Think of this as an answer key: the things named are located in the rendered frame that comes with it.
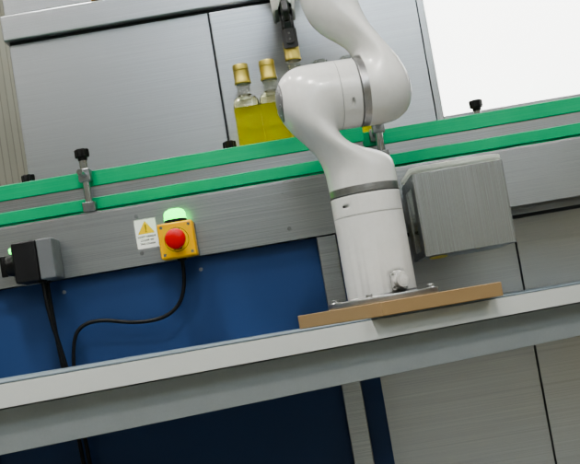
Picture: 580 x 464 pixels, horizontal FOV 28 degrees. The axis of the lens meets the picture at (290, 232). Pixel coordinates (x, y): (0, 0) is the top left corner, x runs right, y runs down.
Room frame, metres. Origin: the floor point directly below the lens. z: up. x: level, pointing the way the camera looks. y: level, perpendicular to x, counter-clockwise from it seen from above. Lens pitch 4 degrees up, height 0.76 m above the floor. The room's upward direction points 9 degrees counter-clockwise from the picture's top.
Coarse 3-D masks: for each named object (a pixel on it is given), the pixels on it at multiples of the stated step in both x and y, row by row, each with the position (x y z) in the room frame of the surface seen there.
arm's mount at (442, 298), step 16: (464, 288) 1.90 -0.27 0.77; (480, 288) 1.92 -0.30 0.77; (496, 288) 1.94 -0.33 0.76; (368, 304) 1.84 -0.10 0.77; (384, 304) 1.82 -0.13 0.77; (400, 304) 1.83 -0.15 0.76; (416, 304) 1.85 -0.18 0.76; (432, 304) 1.87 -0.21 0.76; (448, 304) 1.88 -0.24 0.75; (304, 320) 2.01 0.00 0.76; (320, 320) 1.97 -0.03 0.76; (336, 320) 1.93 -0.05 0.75; (352, 320) 1.89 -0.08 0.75
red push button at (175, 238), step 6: (174, 228) 2.21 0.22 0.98; (168, 234) 2.21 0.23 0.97; (174, 234) 2.21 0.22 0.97; (180, 234) 2.21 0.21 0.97; (168, 240) 2.21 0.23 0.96; (174, 240) 2.21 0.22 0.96; (180, 240) 2.21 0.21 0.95; (168, 246) 2.21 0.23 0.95; (174, 246) 2.21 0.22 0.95; (180, 246) 2.21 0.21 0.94
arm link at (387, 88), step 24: (312, 0) 1.96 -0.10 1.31; (336, 0) 1.95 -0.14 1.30; (312, 24) 1.99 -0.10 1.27; (336, 24) 1.96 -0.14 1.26; (360, 24) 1.95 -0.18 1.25; (360, 48) 1.96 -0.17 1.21; (384, 48) 1.94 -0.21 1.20; (360, 72) 1.93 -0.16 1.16; (384, 72) 1.93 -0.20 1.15; (384, 96) 1.93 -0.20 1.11; (408, 96) 1.96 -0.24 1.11; (384, 120) 1.97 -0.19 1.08
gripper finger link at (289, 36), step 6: (282, 18) 2.42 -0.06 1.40; (288, 24) 2.43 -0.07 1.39; (282, 30) 2.44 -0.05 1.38; (288, 30) 2.43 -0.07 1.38; (294, 30) 2.44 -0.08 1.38; (282, 36) 2.44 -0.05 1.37; (288, 36) 2.43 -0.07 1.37; (294, 36) 2.44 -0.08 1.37; (288, 42) 2.43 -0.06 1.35; (294, 42) 2.44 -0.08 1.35
